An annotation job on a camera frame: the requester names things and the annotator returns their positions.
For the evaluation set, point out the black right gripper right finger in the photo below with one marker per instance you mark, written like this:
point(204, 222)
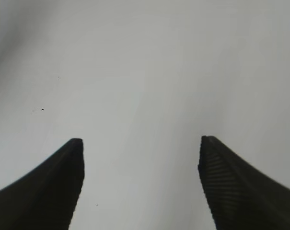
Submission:
point(239, 196)

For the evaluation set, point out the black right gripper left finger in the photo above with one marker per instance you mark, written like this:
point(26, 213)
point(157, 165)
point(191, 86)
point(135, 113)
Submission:
point(46, 197)

